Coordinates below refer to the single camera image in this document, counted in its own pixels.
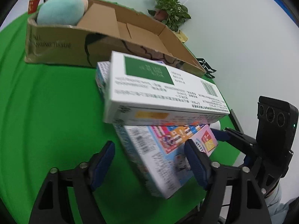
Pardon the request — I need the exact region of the white handheld device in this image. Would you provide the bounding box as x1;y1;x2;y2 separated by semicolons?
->
209;121;221;130

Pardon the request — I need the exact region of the colourful board game box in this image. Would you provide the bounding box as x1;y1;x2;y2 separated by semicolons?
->
96;61;217;199

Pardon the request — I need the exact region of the white green medicine box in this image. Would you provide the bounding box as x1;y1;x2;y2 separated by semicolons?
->
103;51;229;126

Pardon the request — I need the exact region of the person grey sleeve forearm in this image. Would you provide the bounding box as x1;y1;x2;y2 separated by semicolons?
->
265;184;299;224

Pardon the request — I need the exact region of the green table cloth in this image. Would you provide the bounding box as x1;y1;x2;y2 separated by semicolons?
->
1;13;205;223

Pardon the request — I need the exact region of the yellow paper under plant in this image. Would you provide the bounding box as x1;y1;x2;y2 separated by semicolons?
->
173;30;188;43

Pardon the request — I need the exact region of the right potted green plant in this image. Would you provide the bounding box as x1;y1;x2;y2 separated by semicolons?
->
147;0;191;32

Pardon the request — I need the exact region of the brown cardboard box tray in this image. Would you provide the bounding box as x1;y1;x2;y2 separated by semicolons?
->
25;0;205;77

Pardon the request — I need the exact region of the cardboard divider panel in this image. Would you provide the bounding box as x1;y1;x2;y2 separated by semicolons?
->
77;4;120;38

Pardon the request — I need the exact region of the pastel plush pillow toy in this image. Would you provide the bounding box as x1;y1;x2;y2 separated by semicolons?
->
36;0;89;26

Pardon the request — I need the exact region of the red paper cup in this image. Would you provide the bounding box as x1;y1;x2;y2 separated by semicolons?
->
27;0;40;14

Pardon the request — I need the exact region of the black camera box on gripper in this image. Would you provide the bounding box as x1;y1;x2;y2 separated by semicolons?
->
255;96;298;177

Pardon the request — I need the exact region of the black folding bracket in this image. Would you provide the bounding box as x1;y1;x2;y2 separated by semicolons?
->
197;58;217;79

